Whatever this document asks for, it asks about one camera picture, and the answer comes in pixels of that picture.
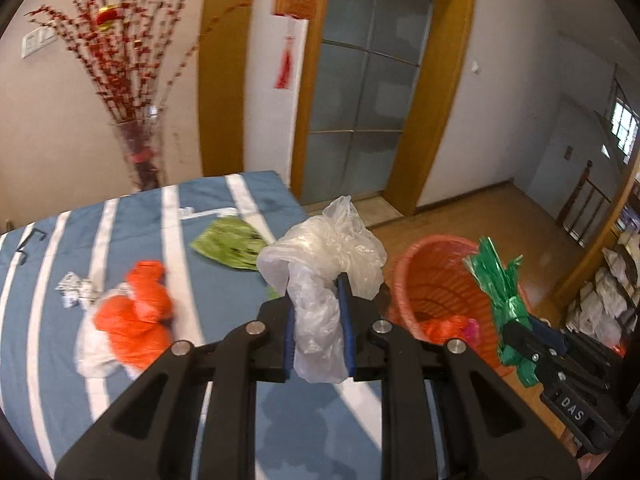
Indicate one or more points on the black upper stair railing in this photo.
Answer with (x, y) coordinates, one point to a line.
(615, 90)

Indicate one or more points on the wooden frosted glass door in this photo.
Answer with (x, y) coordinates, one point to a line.
(370, 85)

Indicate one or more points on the red berry branches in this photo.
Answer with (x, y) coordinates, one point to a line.
(125, 70)

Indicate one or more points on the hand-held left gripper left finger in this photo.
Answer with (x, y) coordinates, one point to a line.
(289, 345)

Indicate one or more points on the wooden wall trim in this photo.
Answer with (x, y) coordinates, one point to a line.
(225, 60)

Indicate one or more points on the small orange plastic bag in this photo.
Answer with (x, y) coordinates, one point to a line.
(440, 331)

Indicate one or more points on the wooden partition frame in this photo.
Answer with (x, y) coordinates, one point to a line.
(595, 255)

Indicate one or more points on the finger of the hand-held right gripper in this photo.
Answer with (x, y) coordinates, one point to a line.
(522, 342)
(555, 341)

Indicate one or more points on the large orange plastic bag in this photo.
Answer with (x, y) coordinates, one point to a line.
(127, 332)

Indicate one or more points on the white shopping bag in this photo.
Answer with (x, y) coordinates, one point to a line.
(611, 329)
(614, 262)
(590, 305)

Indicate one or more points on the white light switch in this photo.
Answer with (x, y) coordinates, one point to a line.
(475, 67)

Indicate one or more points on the red plastic bag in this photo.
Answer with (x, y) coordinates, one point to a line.
(147, 282)

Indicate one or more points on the black metal shelf rack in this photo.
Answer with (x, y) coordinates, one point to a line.
(627, 280)

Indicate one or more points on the glass vase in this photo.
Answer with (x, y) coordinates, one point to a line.
(142, 160)

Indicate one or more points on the small grey wall panel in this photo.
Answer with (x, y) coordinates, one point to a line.
(569, 152)

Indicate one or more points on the white wall socket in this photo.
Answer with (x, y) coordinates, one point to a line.
(37, 42)

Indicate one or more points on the light green plastic bag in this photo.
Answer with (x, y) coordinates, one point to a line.
(230, 242)

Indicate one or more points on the orange plastic waste basket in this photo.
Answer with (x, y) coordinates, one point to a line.
(435, 280)

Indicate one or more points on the wooden stair newel railing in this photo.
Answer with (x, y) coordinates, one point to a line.
(582, 200)

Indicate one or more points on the shiny green foil wrapper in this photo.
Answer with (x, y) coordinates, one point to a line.
(505, 305)

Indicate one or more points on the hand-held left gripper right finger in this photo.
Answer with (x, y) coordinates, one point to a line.
(346, 325)

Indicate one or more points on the small red lantern ornament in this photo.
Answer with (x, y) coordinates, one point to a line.
(107, 16)

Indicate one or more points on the translucent white plastic bag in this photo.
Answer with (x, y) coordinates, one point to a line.
(320, 255)

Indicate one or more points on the red hanging tassel ornament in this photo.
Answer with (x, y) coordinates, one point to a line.
(295, 0)

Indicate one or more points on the window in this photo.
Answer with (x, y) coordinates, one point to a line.
(625, 122)

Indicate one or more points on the purple plastic bag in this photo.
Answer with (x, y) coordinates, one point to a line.
(471, 330)

